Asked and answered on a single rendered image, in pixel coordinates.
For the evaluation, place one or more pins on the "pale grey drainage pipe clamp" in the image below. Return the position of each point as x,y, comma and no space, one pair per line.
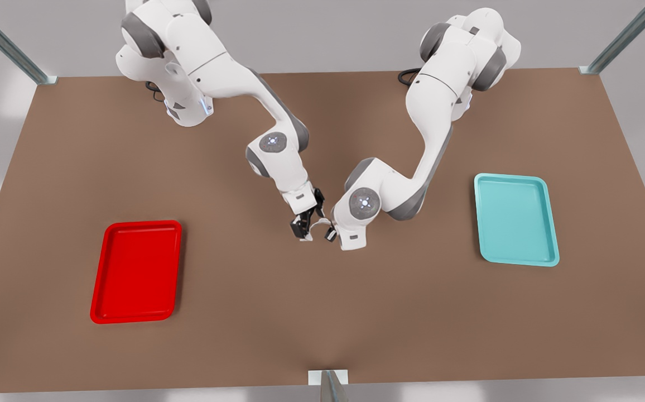
319,224

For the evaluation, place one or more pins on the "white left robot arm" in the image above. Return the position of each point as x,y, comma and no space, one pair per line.
439,106

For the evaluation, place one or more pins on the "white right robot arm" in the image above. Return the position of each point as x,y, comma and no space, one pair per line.
227,78

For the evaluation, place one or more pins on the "red rectangular tray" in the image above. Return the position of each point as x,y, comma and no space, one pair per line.
135,272

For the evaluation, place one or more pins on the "teal rectangular tray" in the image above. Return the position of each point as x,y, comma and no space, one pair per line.
516,219

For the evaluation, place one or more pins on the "silver frame post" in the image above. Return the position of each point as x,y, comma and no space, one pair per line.
624,38
10,47
329,385

